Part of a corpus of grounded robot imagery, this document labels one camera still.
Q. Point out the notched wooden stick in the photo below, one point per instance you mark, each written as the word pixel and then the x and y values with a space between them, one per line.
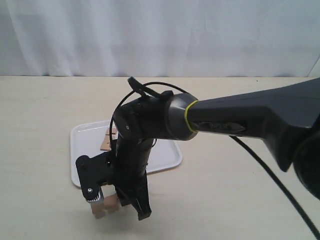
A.
pixel 109 205
pixel 106 143

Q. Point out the white curtain backdrop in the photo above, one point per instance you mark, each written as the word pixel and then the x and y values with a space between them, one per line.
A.
pixel 160 38

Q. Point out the white rectangular plastic tray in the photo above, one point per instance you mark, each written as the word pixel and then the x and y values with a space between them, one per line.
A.
pixel 86 139

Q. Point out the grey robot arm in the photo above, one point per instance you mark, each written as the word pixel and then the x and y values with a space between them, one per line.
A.
pixel 286 119

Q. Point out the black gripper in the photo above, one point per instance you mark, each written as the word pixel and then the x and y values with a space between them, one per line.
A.
pixel 139 122

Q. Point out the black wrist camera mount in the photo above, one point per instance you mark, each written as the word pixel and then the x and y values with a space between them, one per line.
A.
pixel 95 172

